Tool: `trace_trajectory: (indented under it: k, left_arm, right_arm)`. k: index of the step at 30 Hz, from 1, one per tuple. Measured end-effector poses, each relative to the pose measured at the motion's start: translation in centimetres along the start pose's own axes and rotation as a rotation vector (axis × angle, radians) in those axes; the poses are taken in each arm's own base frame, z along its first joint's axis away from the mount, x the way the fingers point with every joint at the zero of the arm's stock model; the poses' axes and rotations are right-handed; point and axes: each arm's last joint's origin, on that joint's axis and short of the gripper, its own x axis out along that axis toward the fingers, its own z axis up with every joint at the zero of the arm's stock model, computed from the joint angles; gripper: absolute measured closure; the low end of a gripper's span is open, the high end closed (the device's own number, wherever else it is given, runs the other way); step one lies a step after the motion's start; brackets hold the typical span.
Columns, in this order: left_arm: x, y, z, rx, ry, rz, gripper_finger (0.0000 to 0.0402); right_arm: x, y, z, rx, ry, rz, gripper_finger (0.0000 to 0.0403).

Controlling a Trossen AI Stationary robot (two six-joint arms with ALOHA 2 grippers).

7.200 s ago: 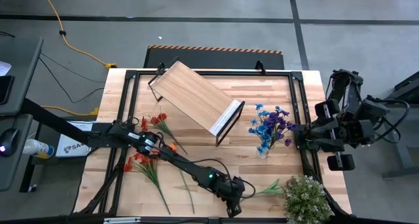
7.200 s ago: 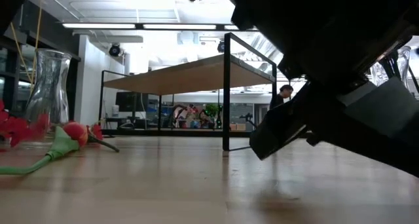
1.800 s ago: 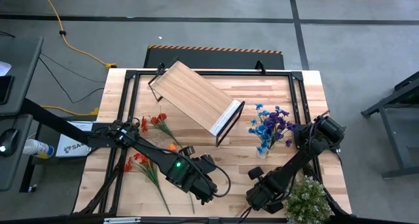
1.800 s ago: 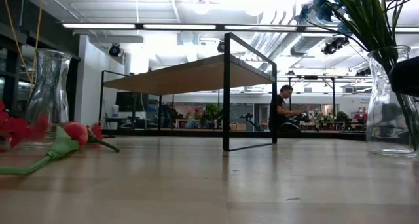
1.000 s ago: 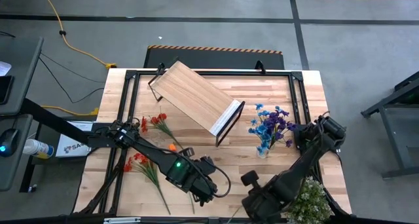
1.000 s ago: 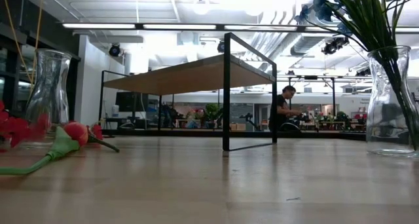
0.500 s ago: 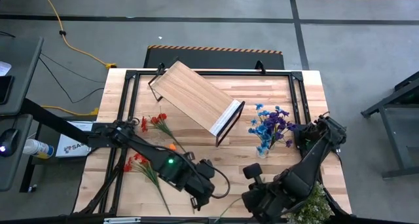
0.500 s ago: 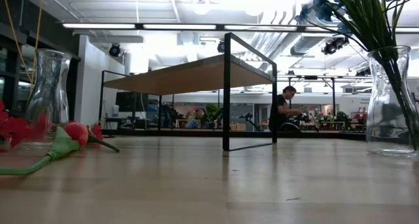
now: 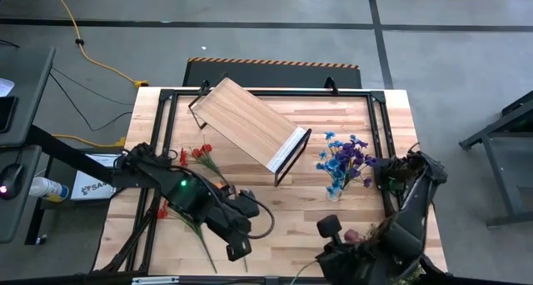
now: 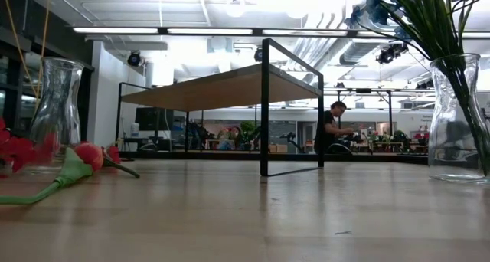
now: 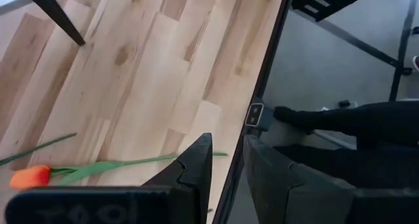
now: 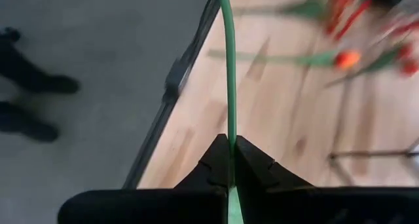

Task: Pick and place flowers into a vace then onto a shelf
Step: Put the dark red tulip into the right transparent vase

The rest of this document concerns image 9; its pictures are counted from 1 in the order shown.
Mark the grey metal cart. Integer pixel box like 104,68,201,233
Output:
459,91,533,228

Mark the white-flowered plant in black pot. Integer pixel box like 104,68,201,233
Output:
366,222,426,285

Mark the white paper sheet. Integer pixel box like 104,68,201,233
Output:
0,77,16,98

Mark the black metal rig frame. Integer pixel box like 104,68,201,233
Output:
89,78,449,285

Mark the yellow extension cable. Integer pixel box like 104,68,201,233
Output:
52,133,127,148
47,0,149,88

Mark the orange tulip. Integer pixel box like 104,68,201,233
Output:
215,179,250,274

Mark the dark pink tulip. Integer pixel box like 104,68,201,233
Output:
289,228,363,285

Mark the white printed sign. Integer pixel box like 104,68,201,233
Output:
70,153,122,202

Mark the grey desk top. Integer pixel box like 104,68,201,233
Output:
0,47,56,148

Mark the small red flower sprig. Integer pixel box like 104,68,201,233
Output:
178,142,234,190

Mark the black tablet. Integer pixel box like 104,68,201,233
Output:
0,95,20,134

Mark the black diagonal support beam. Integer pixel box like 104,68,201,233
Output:
27,124,117,186

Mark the black hazard-striped floor mat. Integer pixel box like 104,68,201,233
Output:
182,57,361,89

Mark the purple flower bunch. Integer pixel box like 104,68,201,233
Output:
332,138,378,190

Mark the white spray can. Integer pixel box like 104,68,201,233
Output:
28,176,70,203

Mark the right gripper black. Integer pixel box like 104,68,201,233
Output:
315,213,376,285

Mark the black floor cable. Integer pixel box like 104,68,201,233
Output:
49,66,135,108
48,72,134,133

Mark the clear glass vase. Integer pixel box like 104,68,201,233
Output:
324,183,343,203

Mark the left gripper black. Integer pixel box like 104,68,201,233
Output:
206,189,262,263

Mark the wooden shelf with black frame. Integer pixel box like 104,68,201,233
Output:
187,76,312,188

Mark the grey keyboard tray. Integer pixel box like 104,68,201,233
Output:
0,145,42,244

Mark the silver metal bracket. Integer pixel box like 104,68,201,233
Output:
132,275,180,285

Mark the large red flower bunch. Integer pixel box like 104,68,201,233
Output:
157,199,218,274

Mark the black computer mouse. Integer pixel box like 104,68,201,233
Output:
0,162,26,201

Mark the blue flower bunch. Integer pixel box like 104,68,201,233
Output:
315,130,355,197

